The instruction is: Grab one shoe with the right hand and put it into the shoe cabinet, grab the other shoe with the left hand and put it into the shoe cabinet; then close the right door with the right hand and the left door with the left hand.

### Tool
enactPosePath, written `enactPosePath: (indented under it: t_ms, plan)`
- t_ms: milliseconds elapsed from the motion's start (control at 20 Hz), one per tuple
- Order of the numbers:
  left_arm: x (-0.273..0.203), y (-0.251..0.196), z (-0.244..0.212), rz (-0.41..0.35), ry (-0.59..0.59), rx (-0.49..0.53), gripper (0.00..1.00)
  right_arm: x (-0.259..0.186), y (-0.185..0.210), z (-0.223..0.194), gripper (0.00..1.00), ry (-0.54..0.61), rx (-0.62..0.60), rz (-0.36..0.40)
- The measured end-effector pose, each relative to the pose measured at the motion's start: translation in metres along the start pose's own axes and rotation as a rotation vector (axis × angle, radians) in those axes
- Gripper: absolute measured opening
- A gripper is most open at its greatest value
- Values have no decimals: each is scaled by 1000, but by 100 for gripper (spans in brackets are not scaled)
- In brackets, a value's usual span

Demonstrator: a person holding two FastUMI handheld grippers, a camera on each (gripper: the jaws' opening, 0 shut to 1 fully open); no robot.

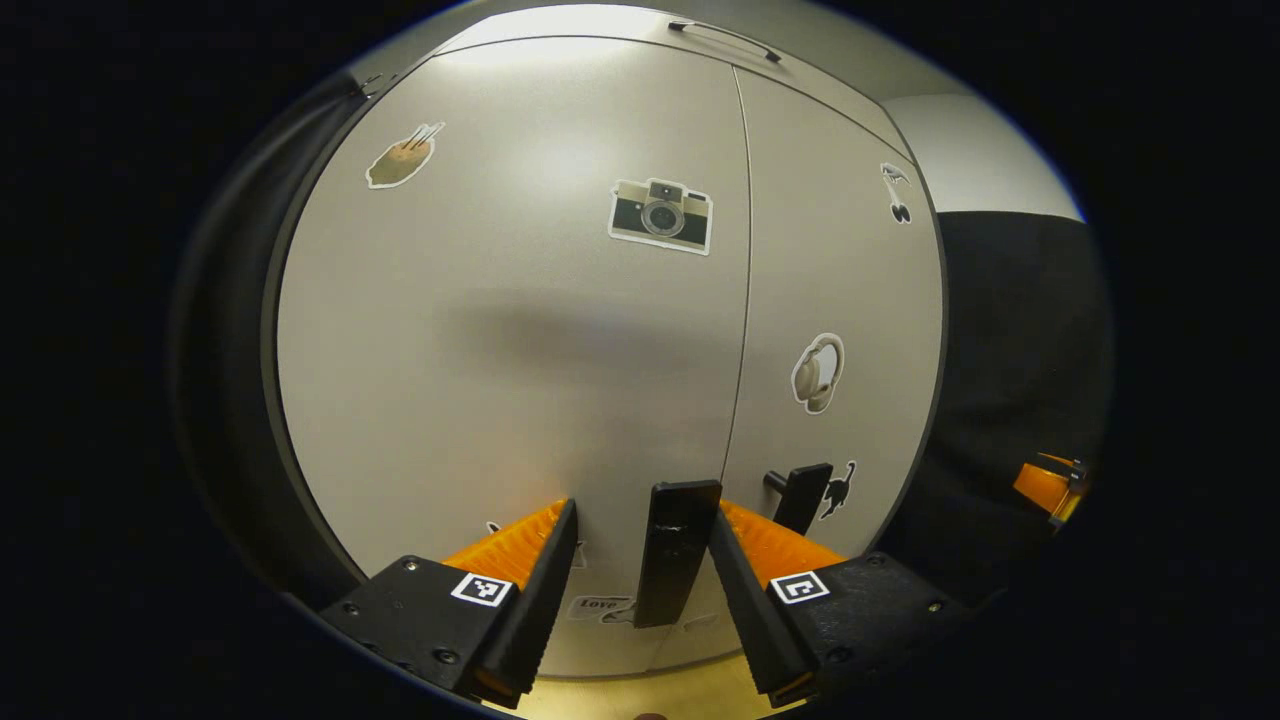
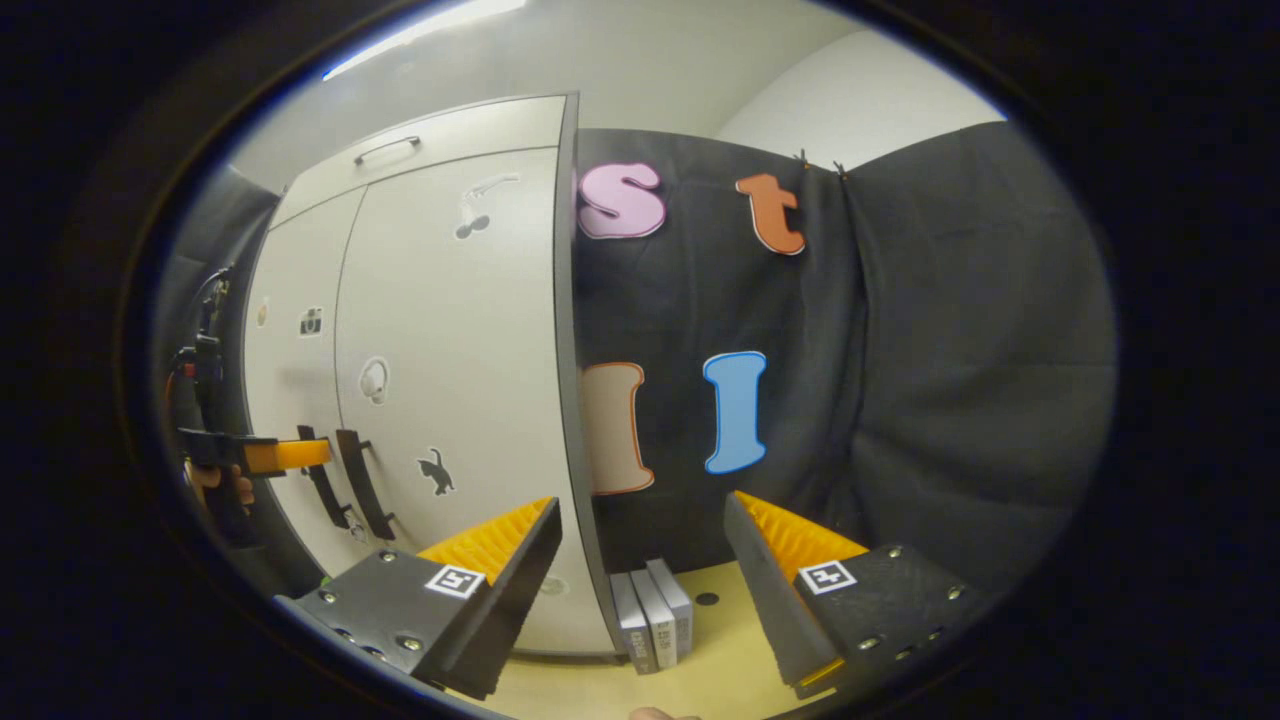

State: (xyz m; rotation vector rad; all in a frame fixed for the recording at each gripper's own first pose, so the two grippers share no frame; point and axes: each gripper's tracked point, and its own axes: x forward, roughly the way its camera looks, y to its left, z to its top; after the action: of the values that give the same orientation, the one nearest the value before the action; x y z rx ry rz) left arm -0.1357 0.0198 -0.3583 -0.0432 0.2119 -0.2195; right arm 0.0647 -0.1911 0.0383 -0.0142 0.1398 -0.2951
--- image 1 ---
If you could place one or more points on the white door with headphone sticker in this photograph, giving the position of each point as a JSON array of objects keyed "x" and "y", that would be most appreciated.
[{"x": 850, "y": 280}]

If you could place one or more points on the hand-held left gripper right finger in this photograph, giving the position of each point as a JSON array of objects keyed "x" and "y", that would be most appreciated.
[{"x": 765, "y": 630}]

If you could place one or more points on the white door with camera sticker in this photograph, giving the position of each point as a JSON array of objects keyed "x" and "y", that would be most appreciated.
[{"x": 500, "y": 300}]

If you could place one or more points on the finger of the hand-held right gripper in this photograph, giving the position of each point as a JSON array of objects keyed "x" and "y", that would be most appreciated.
[{"x": 1045, "y": 485}]

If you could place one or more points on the white cabinet drawer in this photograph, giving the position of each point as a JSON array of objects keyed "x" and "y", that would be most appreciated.
[{"x": 620, "y": 25}]

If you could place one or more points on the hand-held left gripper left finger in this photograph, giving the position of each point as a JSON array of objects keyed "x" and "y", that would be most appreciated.
[{"x": 535, "y": 630}]

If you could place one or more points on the white shoe cabinet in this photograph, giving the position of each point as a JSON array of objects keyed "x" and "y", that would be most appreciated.
[{"x": 500, "y": 25}]

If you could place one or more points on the black backdrop cloth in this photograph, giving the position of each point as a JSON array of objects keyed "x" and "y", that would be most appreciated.
[{"x": 1010, "y": 350}]

